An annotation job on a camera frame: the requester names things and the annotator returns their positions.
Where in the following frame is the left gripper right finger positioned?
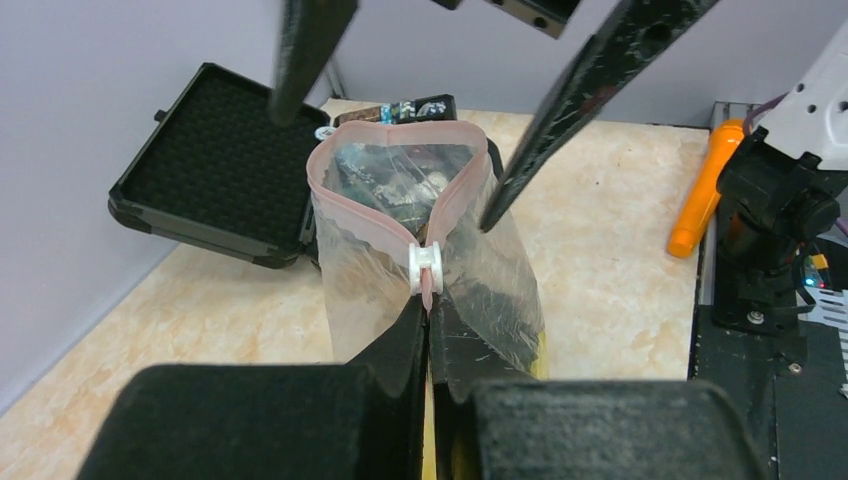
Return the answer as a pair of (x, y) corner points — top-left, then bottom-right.
(430, 295), (766, 479)

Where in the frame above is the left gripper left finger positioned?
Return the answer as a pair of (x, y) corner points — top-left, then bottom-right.
(78, 297), (428, 479)

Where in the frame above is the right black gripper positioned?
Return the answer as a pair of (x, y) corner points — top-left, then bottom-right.
(430, 0), (723, 234)

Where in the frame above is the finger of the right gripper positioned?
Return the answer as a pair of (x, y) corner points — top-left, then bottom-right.
(269, 0), (359, 126)

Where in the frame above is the clear zip top bag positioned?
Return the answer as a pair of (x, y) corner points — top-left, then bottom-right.
(306, 121), (545, 375)

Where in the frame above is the yellow napa cabbage toy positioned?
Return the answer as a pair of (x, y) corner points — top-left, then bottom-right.
(529, 331), (549, 380)

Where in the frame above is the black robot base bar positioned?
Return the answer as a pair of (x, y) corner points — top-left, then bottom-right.
(688, 238), (847, 479)

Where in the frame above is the black poker chip case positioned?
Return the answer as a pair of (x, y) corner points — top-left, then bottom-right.
(107, 62), (505, 270)

